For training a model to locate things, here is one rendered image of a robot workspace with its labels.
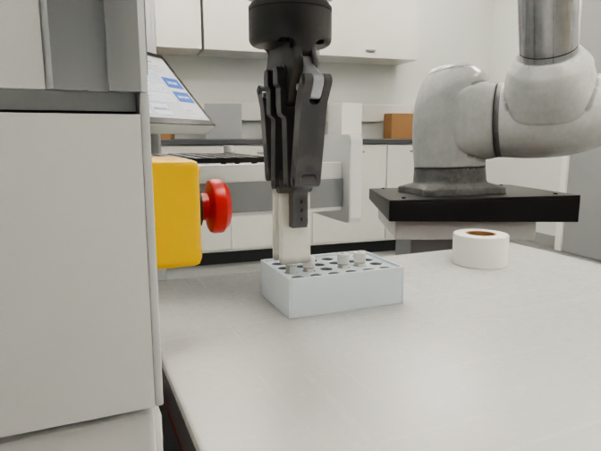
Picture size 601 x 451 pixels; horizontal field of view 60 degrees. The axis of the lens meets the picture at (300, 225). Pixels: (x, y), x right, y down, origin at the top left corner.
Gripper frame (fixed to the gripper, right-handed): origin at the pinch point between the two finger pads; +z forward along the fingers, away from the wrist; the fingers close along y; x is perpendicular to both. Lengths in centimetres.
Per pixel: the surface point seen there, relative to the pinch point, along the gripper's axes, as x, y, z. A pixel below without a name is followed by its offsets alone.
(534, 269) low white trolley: -33.5, 1.8, 8.3
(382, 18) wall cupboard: -211, 340, -100
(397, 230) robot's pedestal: -39, 42, 10
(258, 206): -0.6, 12.2, -0.3
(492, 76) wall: -346, 362, -62
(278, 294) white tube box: 1.6, -0.6, 6.6
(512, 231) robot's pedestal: -60, 32, 11
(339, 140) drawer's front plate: -11.9, 13.7, -7.9
